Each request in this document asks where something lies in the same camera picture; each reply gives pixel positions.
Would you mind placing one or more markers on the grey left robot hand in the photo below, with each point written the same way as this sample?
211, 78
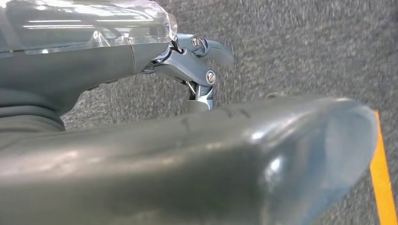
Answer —
186, 170

